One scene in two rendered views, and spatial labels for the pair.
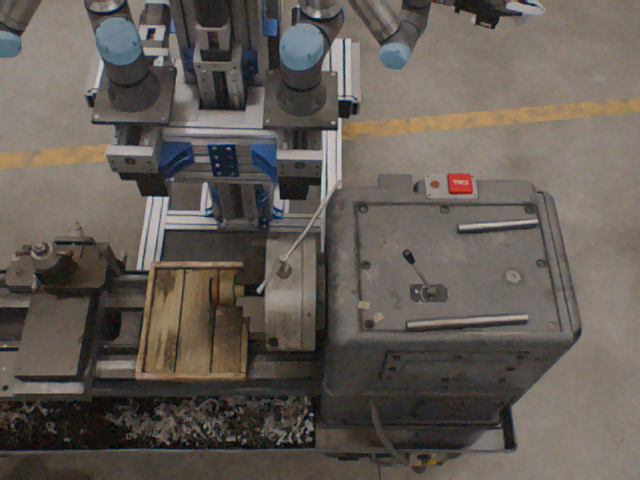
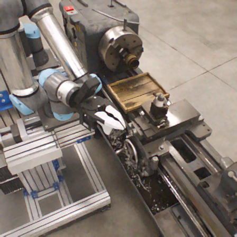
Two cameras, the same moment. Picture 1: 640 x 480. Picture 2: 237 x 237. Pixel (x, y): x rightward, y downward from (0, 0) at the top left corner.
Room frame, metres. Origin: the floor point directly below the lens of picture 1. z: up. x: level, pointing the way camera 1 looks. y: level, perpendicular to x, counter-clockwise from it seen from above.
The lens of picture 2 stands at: (1.44, 1.56, 2.11)
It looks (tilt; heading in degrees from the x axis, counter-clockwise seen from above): 48 degrees down; 246
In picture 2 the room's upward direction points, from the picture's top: straight up
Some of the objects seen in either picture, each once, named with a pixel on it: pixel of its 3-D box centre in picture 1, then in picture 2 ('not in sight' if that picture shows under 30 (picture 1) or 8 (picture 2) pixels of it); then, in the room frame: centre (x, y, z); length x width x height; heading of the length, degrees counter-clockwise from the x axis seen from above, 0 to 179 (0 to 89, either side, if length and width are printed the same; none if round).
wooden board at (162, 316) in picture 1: (196, 319); (137, 91); (0.75, 0.34, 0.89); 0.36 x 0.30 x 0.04; 3
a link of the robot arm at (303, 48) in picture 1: (302, 54); (29, 37); (1.37, 0.07, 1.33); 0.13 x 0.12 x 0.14; 161
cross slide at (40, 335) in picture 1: (61, 304); (165, 119); (0.75, 0.71, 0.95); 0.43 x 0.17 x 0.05; 3
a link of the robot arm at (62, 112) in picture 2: not in sight; (64, 102); (1.35, 0.86, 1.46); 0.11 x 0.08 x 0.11; 23
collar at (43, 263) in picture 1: (44, 253); (160, 100); (0.81, 0.71, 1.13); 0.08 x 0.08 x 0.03
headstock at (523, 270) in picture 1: (435, 288); (97, 29); (0.80, -0.32, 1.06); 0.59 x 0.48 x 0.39; 93
